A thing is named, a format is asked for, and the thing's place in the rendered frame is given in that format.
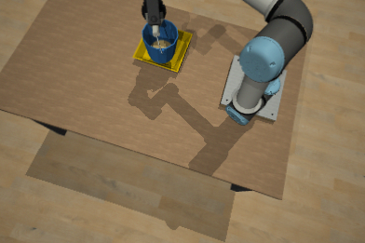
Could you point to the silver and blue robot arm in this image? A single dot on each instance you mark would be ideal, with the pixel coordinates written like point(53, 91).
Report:
point(266, 55)

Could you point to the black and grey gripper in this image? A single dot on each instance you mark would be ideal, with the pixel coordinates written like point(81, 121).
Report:
point(162, 11)

